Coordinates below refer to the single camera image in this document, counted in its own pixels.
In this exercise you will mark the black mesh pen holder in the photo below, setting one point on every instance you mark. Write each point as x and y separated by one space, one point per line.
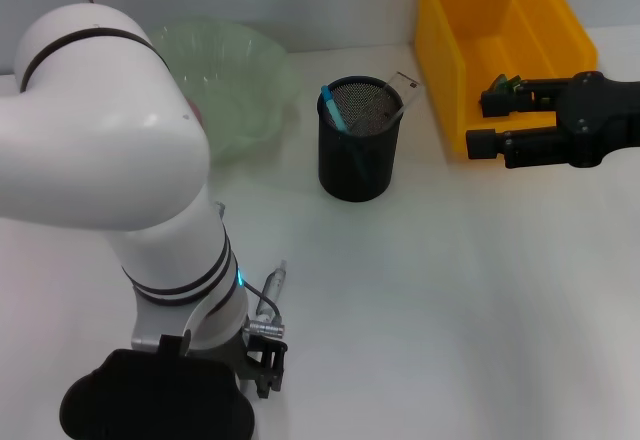
370 170

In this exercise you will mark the yellow plastic storage bin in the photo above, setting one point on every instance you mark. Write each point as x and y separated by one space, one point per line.
500 25

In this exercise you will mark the silver ballpoint pen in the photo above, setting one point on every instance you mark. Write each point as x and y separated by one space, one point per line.
272 290

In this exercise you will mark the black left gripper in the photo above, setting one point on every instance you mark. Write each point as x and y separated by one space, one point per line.
242 360

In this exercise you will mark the translucent green plastic fruit bowl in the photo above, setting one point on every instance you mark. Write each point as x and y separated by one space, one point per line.
240 75

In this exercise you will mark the transparent plastic ruler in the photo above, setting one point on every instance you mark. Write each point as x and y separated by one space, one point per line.
407 92

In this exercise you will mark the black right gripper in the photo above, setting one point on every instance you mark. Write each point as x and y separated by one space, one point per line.
600 120

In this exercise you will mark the green plastic wrapper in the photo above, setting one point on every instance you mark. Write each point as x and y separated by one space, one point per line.
505 84

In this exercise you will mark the pink toy peach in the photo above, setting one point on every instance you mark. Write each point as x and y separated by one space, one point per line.
197 112

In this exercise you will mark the blue sheathed scissors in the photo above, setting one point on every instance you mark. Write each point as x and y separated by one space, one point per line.
334 110

